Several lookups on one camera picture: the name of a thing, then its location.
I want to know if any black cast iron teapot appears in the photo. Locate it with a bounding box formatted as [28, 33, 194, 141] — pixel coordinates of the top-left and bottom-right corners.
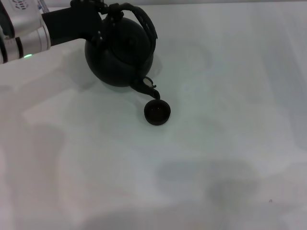
[84, 2, 162, 100]

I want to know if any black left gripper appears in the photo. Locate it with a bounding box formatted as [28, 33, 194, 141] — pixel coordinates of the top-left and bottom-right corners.
[40, 0, 125, 46]

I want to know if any small dark round teacup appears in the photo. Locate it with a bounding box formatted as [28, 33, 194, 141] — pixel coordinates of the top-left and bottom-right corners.
[143, 99, 172, 126]

